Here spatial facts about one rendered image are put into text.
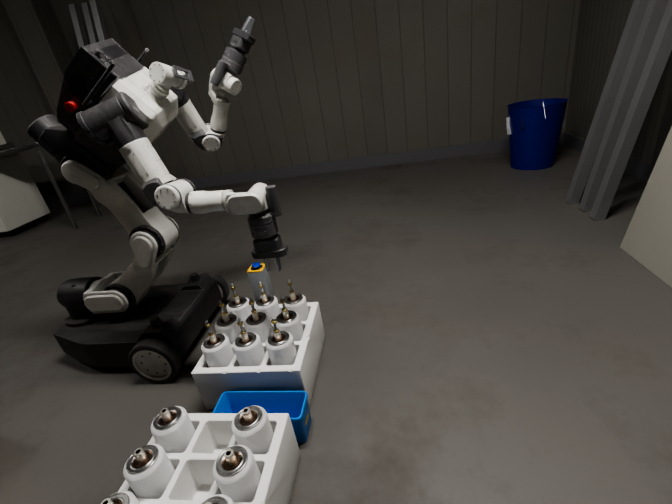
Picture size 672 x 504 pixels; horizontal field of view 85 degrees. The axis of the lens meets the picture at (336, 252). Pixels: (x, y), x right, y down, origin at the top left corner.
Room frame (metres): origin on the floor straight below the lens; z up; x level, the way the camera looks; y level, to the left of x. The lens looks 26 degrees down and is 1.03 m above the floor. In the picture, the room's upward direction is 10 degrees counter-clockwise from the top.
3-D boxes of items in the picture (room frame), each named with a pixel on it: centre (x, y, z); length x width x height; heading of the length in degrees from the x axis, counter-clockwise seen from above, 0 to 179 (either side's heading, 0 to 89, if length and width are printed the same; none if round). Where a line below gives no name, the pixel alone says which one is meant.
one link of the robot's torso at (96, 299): (1.51, 1.01, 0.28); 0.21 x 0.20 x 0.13; 79
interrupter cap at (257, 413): (0.70, 0.30, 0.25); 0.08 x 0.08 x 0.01
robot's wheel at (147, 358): (1.20, 0.79, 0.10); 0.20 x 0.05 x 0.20; 79
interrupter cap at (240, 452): (0.58, 0.32, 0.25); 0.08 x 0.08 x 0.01
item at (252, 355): (1.03, 0.36, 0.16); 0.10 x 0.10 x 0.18
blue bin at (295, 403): (0.86, 0.32, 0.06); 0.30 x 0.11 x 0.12; 78
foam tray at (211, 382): (1.15, 0.34, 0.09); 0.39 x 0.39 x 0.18; 79
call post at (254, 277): (1.45, 0.36, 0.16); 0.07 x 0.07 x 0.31; 79
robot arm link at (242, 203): (1.12, 0.25, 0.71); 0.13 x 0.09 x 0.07; 83
